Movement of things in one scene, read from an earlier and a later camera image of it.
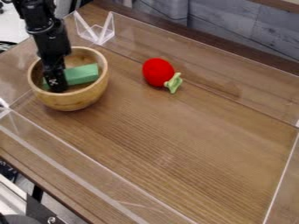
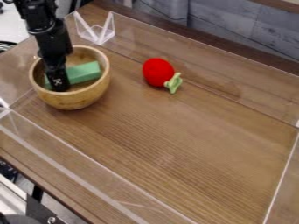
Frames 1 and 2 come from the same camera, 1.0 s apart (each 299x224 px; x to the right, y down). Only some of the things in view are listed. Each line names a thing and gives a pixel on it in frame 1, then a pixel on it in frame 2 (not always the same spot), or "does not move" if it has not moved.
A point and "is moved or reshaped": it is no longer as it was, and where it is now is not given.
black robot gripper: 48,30 does not move
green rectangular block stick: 76,74 is moved or reshaped
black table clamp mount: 37,213 does not move
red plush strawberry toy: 159,73 does not move
